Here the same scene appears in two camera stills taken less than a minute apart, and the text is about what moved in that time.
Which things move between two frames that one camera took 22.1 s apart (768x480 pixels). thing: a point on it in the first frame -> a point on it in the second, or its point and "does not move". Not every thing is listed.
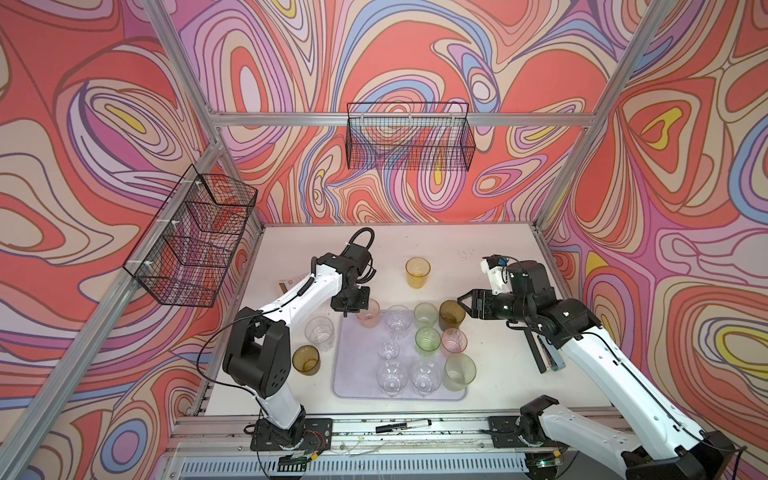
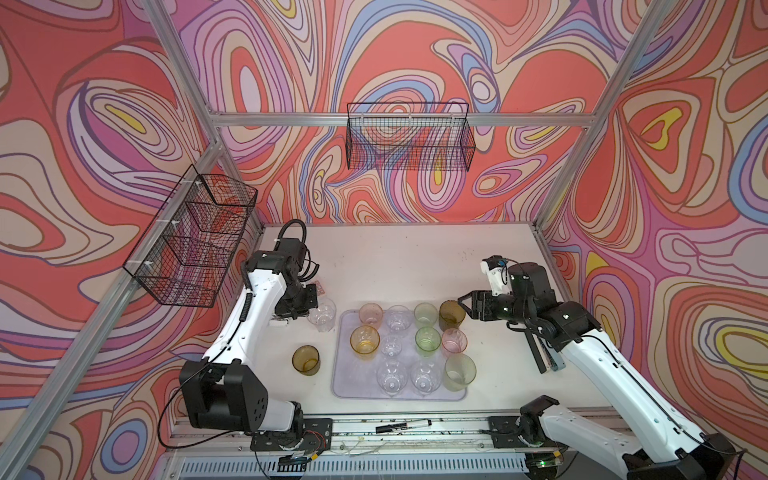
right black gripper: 480,299 does not move
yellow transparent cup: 417,270 -> 365,340
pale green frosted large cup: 459,372 does not move
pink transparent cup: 454,341 does not move
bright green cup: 428,341 does not move
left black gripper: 363,304 -> 311,301
